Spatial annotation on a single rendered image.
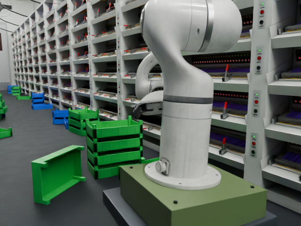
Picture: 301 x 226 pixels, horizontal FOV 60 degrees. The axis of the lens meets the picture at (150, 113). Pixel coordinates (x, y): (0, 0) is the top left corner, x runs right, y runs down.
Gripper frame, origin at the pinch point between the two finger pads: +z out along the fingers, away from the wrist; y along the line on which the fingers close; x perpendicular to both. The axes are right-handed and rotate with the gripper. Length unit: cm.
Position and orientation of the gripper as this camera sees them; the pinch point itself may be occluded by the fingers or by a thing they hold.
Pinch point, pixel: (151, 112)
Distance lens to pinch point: 76.4
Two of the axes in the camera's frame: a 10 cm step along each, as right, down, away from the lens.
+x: -1.7, -9.4, -3.0
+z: -2.1, 3.4, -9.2
